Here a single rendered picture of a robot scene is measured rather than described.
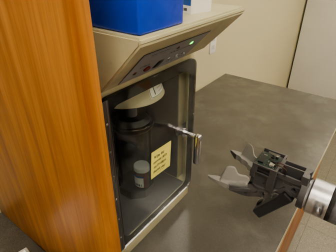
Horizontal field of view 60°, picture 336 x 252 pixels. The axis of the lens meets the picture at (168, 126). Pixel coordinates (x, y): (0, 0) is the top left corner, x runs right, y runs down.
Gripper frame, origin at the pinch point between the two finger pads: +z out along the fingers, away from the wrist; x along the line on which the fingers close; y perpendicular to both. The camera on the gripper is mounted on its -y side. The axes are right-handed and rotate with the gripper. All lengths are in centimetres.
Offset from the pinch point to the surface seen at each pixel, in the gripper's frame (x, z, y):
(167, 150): 7.3, 11.5, 3.8
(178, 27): 17.7, 1.6, 36.3
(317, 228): -113, -25, -115
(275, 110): -78, 9, -21
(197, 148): 0.7, 6.7, 2.7
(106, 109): 24.6, 11.6, 22.6
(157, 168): 11.1, 11.5, 0.8
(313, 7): -284, 45, -3
